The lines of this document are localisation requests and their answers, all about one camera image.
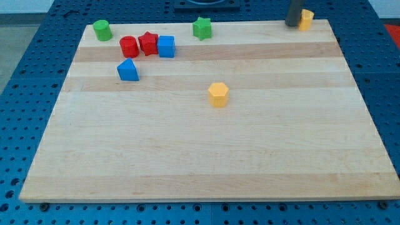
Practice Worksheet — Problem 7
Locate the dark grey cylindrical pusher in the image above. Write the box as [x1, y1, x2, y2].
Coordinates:
[285, 0, 305, 27]

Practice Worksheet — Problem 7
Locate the yellow hexagon block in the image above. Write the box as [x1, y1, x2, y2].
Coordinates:
[208, 82, 229, 108]

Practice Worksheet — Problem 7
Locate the yellow block at corner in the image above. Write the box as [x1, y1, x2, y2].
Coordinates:
[298, 9, 314, 31]

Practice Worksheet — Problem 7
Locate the green star block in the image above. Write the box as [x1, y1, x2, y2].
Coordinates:
[192, 17, 212, 41]

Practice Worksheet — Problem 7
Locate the wooden board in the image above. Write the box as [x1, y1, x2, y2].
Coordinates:
[19, 19, 399, 203]

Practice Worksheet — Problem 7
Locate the blue cube block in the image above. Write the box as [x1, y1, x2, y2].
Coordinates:
[157, 36, 176, 58]

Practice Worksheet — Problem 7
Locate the red star block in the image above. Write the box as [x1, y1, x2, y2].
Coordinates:
[138, 31, 159, 56]

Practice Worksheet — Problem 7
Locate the red cylinder block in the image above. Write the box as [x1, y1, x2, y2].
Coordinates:
[119, 36, 139, 58]

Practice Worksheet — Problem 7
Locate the blue triangle block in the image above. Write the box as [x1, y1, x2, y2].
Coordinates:
[117, 58, 140, 81]

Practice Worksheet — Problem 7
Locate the green cylinder block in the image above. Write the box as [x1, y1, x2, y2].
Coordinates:
[92, 19, 113, 41]

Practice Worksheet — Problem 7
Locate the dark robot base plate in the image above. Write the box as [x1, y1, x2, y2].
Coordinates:
[174, 0, 240, 11]

